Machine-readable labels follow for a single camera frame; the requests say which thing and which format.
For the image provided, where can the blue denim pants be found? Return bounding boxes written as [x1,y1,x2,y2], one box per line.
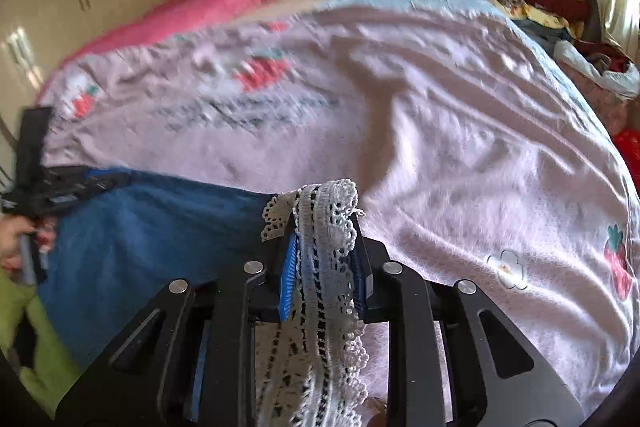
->
[37,166,371,427]

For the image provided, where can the pink strawberry bed sheet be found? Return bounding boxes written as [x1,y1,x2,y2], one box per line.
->
[42,0,639,413]

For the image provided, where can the person's left hand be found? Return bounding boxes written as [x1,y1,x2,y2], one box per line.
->
[0,215,58,275]

